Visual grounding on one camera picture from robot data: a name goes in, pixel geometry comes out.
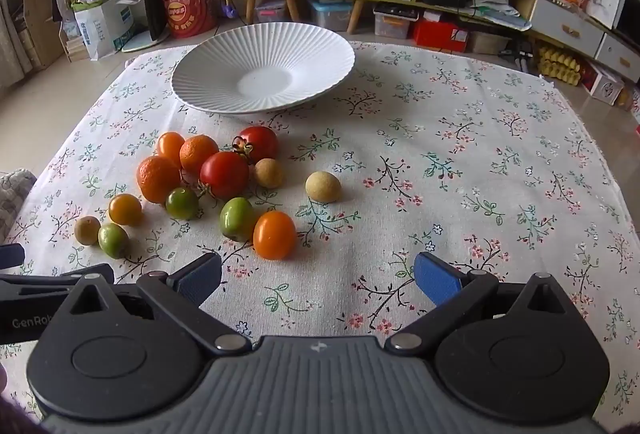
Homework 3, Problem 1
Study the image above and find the red snack bucket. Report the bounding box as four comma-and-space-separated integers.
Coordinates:
163, 0, 217, 39

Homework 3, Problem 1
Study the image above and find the clear storage bin blue lid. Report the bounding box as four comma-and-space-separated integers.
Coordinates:
308, 0, 352, 32

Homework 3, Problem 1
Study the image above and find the green jujube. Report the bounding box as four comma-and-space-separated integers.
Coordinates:
98, 223, 129, 259
219, 197, 257, 242

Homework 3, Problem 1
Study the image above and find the white ribbed plate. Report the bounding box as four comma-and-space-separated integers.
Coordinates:
171, 22, 356, 115

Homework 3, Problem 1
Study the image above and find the black panel heater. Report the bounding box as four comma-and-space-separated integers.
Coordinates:
143, 0, 168, 44

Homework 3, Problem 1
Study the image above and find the red tomato front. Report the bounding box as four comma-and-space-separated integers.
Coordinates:
200, 151, 250, 200

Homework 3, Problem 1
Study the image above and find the long low sideboard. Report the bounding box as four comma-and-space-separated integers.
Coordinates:
416, 0, 640, 85

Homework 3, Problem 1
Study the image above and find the red tomato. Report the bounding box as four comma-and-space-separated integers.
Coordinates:
200, 151, 250, 200
232, 126, 279, 164

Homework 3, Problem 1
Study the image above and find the orange cherry tomato front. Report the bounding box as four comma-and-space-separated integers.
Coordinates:
253, 211, 297, 261

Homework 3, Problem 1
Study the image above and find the floral tablecloth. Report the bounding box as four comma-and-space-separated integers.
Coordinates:
8, 42, 639, 430

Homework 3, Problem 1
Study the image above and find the dark green cherry tomato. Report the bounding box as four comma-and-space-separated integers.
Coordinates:
165, 187, 200, 220

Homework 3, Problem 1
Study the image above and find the large mandarin orange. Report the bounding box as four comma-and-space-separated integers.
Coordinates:
136, 155, 181, 204

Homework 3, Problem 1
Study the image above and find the red box under sideboard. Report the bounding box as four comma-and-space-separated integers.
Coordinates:
412, 19, 469, 52

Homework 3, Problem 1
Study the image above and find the red tomato back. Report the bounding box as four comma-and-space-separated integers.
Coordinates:
232, 126, 279, 164

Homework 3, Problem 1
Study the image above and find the clear storage bin left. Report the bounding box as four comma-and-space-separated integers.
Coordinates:
254, 0, 290, 23

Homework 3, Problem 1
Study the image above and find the yellow orange cherry tomato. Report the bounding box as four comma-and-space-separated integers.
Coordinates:
107, 193, 143, 227

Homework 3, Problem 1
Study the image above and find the clear storage bin black lid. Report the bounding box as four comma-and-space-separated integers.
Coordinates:
373, 2, 420, 39

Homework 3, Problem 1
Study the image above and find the small mandarin orange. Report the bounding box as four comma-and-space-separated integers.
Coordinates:
179, 135, 219, 177

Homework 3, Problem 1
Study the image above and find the white paper shopping bag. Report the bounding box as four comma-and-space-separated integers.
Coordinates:
72, 0, 142, 61

